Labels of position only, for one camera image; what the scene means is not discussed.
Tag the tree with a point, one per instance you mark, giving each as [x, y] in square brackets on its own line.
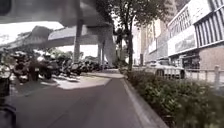
[133, 20]

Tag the white car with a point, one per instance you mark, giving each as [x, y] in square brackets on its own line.
[165, 68]

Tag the green hedge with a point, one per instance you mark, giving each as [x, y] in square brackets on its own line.
[173, 96]

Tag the row of buildings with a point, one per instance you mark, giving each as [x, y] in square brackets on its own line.
[190, 36]

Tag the white railing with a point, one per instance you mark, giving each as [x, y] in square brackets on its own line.
[203, 74]

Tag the elevated concrete viaduct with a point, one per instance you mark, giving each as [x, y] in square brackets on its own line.
[80, 33]

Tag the dark asphalt path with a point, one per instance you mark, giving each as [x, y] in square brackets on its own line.
[93, 106]

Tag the grey kerb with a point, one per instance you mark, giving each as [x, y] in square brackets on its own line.
[140, 106]

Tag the row of parked motorcycles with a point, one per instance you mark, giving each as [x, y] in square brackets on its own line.
[50, 66]

